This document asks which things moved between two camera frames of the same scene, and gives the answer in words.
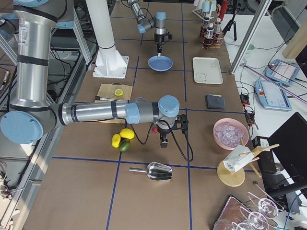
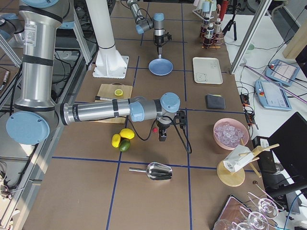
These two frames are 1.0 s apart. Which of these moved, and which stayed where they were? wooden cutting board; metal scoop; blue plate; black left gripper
Moved: blue plate
Stayed: wooden cutting board; black left gripper; metal scoop
